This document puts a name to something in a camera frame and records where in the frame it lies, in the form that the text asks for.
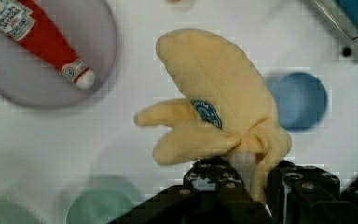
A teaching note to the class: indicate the grey round plate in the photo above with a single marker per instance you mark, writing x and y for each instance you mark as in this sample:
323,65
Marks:
90,28

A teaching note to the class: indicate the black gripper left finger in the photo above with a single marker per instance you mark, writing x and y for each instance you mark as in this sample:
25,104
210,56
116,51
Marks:
212,192

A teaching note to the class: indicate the green mug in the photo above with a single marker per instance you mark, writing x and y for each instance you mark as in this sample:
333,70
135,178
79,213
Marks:
101,205

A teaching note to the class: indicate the red plush ketchup bottle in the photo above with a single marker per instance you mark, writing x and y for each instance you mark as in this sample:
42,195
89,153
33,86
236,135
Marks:
27,24

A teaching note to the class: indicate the silver black toaster oven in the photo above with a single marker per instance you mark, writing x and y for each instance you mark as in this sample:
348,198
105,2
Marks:
341,17

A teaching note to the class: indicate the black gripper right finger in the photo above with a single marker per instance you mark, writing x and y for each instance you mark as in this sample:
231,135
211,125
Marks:
309,195

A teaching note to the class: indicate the yellow plush banana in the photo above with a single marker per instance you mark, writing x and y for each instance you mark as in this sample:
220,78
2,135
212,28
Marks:
225,109

